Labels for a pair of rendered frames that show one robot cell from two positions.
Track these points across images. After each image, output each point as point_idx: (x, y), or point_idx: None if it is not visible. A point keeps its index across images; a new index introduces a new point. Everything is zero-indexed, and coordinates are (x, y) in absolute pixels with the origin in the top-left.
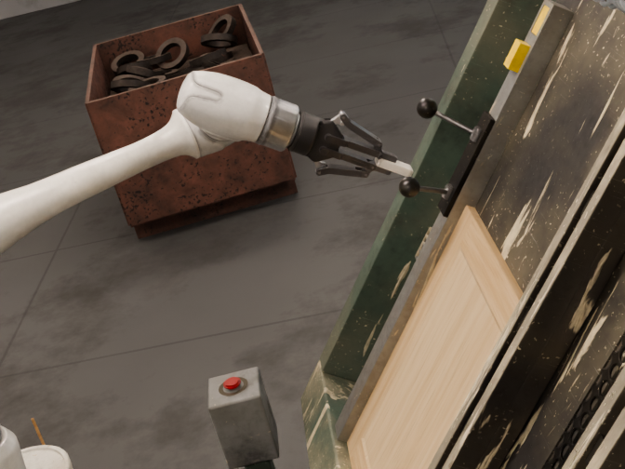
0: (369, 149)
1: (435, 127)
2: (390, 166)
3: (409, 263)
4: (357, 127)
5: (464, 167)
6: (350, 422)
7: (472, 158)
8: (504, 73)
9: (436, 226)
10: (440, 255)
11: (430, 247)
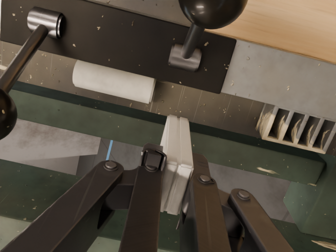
0: (136, 190)
1: (92, 243)
2: (176, 142)
3: (315, 241)
4: (10, 241)
5: (123, 22)
6: None
7: (97, 3)
8: None
9: (260, 80)
10: (306, 55)
11: (304, 72)
